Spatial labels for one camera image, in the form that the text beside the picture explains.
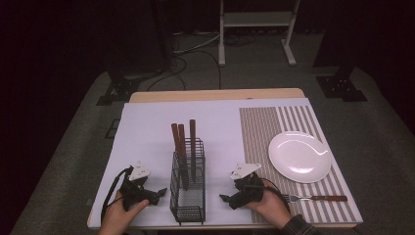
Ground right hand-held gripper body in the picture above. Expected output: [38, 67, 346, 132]
[227, 163, 265, 211]

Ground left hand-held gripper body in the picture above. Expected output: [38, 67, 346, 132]
[118, 161, 161, 212]

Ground person's right hand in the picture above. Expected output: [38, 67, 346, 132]
[245, 181, 293, 229]

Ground person's left hand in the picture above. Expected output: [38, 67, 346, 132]
[97, 190, 151, 235]

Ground striped beige placemat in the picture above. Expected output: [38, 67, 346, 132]
[238, 104, 364, 225]

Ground white round plate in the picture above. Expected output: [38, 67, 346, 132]
[267, 130, 333, 184]

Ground white table cover sheet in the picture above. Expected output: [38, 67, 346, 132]
[87, 97, 364, 229]

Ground black floor outlet box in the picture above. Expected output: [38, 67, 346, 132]
[104, 118, 121, 140]

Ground black stand base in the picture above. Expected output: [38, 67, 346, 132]
[95, 63, 142, 107]
[315, 65, 369, 103]

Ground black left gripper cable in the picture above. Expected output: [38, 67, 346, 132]
[100, 166, 134, 224]

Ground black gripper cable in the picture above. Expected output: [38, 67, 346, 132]
[100, 166, 134, 224]
[259, 177, 292, 213]

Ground black wire mesh cutlery holder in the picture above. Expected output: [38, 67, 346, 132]
[168, 137, 207, 226]

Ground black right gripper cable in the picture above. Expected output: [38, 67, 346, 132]
[259, 177, 292, 213]

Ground wooden-handled utensil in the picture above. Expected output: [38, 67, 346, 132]
[177, 123, 191, 190]
[170, 122, 190, 191]
[189, 118, 198, 184]

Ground wooden-handled metal fork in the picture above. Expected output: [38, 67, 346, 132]
[281, 193, 348, 204]

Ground black floor cable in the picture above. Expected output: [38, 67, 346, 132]
[146, 48, 223, 92]

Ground white floor cable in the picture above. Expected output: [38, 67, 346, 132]
[171, 31, 223, 56]

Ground white metal stand frame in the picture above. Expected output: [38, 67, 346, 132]
[217, 0, 301, 69]

